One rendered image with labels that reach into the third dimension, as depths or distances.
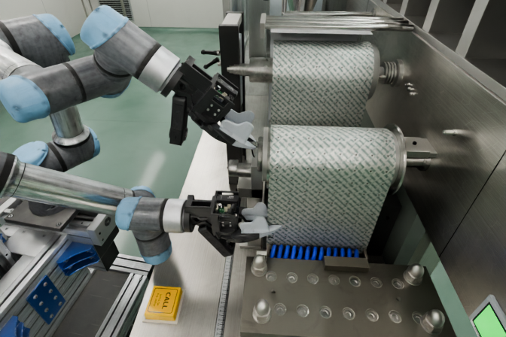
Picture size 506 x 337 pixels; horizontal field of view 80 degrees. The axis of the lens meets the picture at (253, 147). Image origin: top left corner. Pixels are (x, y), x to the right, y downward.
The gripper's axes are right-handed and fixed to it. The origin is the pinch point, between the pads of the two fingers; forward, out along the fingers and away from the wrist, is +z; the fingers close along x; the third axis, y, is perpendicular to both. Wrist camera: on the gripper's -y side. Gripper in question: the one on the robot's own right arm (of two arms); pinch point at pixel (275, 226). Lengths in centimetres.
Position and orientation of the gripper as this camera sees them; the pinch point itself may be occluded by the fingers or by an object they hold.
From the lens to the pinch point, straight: 70.4
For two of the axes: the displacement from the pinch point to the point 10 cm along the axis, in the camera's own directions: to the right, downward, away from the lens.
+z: 10.0, 0.4, -0.5
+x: 0.6, -5.9, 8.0
